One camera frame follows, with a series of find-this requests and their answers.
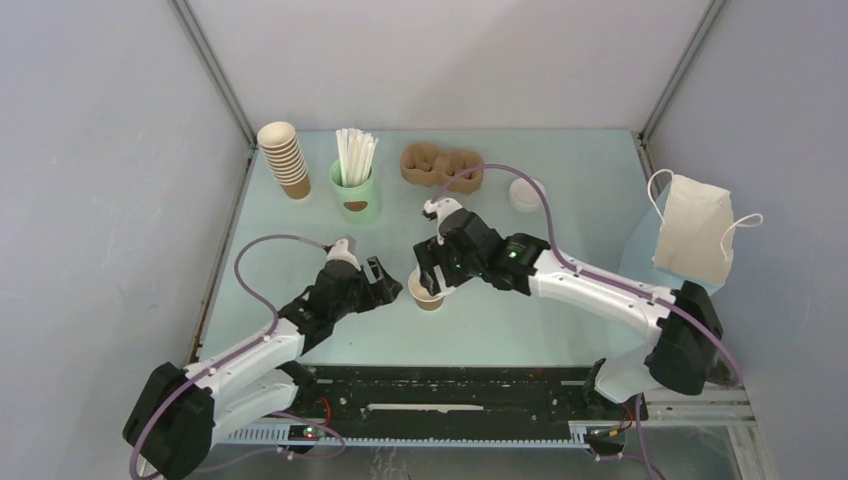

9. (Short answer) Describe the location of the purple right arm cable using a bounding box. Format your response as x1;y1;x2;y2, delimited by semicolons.
430;163;747;480

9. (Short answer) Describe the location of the bundle of white wrapped straws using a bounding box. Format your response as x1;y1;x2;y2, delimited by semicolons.
335;128;379;188

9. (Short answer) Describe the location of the brown paper coffee cup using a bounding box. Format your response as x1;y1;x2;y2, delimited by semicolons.
407;266;457;311

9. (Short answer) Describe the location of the white paper bag with handles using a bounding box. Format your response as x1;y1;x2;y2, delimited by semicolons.
648;169;764;294

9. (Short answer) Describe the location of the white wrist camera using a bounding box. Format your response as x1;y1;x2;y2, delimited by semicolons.
422;197;463;227
326;235;360;269

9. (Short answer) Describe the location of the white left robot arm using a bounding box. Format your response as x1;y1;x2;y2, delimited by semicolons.
122;256;403;479

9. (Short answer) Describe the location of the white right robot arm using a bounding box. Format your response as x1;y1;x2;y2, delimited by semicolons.
413;198;723;418

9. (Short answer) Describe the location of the stack of white lids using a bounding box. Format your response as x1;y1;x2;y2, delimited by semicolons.
508;178;546;212

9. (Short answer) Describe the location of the stack of brown paper cups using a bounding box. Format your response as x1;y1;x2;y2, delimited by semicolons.
257;121;311;200

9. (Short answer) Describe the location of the brown cardboard cup carrier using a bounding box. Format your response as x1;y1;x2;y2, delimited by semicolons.
400;142;484;194

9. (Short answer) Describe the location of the green straw holder jar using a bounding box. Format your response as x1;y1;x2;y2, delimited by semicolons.
329;160;381;226

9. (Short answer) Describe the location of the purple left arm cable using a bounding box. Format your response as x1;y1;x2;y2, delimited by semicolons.
127;233;349;480

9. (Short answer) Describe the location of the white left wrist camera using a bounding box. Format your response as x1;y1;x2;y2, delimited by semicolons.
326;235;360;269

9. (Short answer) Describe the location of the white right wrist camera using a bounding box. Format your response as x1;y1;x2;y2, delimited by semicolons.
422;197;463;227

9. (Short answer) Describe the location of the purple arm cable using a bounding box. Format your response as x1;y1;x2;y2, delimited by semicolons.
430;163;747;480
127;233;349;480

